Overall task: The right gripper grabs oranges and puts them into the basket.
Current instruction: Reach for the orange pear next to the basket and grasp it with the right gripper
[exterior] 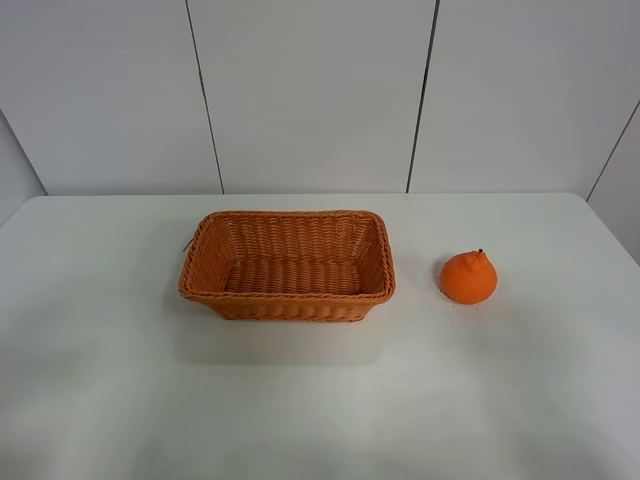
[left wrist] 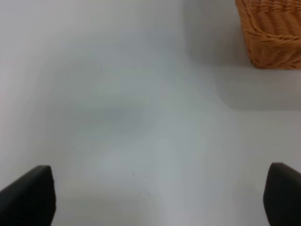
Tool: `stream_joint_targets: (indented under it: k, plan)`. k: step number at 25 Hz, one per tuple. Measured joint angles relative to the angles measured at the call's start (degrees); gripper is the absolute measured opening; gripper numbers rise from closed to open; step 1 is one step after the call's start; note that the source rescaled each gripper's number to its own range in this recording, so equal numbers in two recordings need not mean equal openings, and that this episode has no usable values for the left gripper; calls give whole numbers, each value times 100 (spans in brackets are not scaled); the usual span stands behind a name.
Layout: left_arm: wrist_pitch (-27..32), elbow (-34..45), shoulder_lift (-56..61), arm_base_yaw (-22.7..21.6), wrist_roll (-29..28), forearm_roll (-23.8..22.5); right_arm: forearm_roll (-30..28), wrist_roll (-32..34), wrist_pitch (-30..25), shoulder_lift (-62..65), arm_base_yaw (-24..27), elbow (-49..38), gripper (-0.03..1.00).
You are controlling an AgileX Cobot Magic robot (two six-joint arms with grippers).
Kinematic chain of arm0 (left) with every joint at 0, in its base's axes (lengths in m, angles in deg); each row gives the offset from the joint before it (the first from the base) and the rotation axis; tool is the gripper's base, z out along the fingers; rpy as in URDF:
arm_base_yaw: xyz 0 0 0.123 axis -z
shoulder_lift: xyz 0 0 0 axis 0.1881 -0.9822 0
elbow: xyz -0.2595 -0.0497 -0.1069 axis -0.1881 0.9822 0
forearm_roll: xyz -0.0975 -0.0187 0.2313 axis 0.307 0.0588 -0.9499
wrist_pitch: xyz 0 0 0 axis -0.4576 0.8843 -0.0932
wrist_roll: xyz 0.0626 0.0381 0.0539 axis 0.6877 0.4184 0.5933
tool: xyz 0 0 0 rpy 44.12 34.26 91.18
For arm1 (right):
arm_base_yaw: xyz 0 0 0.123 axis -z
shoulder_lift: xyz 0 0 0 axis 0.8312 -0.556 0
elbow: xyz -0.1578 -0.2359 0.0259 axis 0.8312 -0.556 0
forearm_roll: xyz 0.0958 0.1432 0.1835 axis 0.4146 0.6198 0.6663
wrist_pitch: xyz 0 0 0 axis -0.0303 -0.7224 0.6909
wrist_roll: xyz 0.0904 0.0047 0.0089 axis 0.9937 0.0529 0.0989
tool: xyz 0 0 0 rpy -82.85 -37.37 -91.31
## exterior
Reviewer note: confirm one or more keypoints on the orange with stem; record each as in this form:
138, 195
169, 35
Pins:
468, 278

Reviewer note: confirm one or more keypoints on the orange woven wicker basket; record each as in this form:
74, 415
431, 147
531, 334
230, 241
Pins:
314, 266

